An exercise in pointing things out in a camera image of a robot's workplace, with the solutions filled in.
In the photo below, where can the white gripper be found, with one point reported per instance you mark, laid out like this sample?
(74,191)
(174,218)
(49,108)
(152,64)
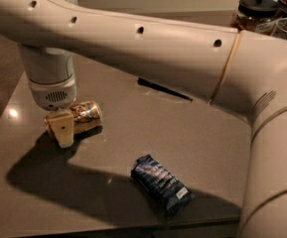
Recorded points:
(54,95)

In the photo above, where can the orange soda can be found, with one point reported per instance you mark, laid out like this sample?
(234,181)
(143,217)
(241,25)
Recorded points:
(86,116)

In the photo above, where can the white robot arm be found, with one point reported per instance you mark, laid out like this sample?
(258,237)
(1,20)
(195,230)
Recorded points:
(239,71)

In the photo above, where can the blue Kettle chip bag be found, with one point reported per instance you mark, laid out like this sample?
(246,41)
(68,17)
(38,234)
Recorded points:
(155,86)

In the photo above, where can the small blue snack bag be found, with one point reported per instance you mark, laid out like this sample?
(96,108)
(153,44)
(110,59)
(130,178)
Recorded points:
(161,184)

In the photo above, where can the glass jar with black lid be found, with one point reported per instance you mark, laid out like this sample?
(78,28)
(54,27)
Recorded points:
(255,16)

